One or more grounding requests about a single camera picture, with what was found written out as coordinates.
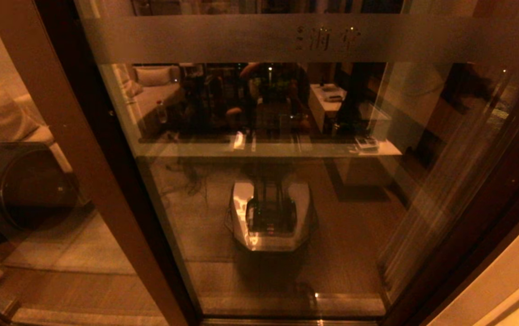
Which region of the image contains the brown framed sliding glass door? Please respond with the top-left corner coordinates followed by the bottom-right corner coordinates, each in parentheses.
top-left (75, 0), bottom-right (519, 325)

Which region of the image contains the brown framed fixed glass panel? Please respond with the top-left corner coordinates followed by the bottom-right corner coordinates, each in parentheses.
top-left (0, 0), bottom-right (203, 326)

